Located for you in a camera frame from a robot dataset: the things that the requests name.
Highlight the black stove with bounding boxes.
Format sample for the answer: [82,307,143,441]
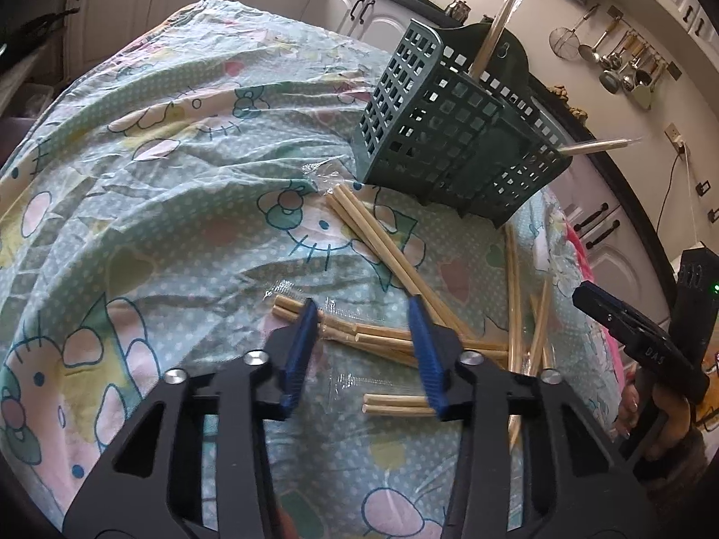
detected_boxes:
[0,8,80,60]

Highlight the green plastic utensil basket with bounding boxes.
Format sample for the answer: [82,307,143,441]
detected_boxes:
[352,18,574,230]

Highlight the person's right hand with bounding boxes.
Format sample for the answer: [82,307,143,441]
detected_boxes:
[617,371,703,461]

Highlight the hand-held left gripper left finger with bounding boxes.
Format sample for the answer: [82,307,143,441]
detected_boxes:
[63,297,324,539]

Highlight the wall utensil rail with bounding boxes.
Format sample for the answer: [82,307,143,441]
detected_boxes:
[607,5,683,80]

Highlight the large steel ladle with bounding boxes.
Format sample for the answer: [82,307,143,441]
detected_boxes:
[598,39,641,93]

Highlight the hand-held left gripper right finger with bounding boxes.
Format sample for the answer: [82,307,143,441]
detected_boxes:
[405,295,661,539]

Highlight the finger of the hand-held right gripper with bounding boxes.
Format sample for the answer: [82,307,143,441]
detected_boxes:
[572,281,710,402]

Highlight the cartoon cat printed tablecloth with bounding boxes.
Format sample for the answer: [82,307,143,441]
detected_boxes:
[0,0,624,539]

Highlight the black power cable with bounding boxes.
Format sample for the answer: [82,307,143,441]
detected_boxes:
[654,149,689,231]

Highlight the bamboo chopstick pair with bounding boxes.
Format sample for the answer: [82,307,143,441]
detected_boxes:
[559,135,647,157]
[468,0,527,80]

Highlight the green spatula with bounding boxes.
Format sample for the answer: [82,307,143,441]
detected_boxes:
[632,75,658,110]

